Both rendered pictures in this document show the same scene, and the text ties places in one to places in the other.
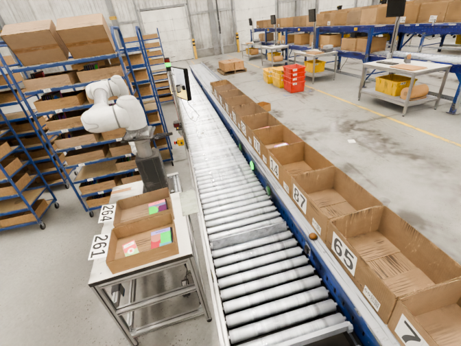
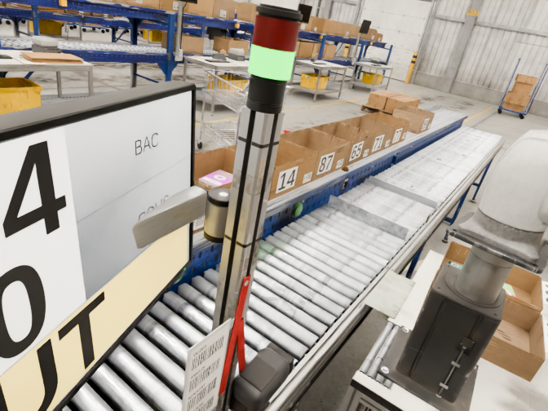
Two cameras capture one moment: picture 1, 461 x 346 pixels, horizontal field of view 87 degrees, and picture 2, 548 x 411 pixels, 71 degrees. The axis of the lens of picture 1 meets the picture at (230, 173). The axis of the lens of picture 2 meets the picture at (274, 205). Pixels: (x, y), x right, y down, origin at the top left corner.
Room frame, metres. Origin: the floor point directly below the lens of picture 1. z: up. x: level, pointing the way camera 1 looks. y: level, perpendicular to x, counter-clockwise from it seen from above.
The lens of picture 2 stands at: (2.81, 0.76, 1.66)
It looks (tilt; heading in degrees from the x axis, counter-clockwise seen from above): 26 degrees down; 220
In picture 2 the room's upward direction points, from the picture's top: 11 degrees clockwise
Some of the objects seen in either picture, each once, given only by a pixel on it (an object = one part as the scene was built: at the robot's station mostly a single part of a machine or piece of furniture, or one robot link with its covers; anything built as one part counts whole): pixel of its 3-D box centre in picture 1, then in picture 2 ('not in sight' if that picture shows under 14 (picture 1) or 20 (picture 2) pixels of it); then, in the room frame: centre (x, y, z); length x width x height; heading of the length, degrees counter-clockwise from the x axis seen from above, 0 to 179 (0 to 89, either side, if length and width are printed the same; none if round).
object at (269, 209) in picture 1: (241, 216); (345, 238); (1.27, -0.03, 0.72); 0.52 x 0.05 x 0.05; 99
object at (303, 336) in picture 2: (221, 167); (257, 306); (1.98, 0.08, 0.72); 0.52 x 0.05 x 0.05; 99
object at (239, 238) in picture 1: (250, 236); (365, 218); (1.05, -0.07, 0.76); 0.46 x 0.01 x 0.09; 99
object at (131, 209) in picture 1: (145, 209); (479, 319); (1.40, 0.65, 0.80); 0.38 x 0.28 x 0.10; 103
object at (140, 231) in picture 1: (144, 240); (487, 280); (1.10, 0.58, 0.80); 0.38 x 0.28 x 0.10; 102
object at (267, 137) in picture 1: (276, 145); (218, 183); (1.81, -0.41, 0.96); 0.39 x 0.29 x 0.17; 9
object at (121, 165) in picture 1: (135, 158); not in sight; (2.73, 1.13, 0.59); 0.40 x 0.30 x 0.10; 97
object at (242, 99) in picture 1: (239, 107); not in sight; (2.98, -0.22, 0.96); 0.39 x 0.29 x 0.17; 9
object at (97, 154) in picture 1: (88, 152); not in sight; (2.66, 1.60, 0.79); 0.40 x 0.30 x 0.10; 100
